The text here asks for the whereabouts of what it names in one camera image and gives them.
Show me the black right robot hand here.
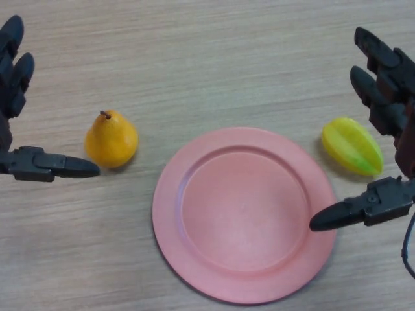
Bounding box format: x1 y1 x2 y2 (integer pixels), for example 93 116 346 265
309 27 415 232

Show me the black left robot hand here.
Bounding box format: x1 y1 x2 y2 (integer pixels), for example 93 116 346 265
0 15 101 183

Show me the yellow-green starfruit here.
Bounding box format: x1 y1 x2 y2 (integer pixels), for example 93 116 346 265
321 117 385 177

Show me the pink round plate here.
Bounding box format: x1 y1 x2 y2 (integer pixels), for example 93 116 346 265
151 126 338 305

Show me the yellow pear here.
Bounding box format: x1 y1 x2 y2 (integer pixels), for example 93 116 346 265
84 110 139 169

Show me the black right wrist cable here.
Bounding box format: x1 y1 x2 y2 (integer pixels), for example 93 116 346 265
401 213 415 278

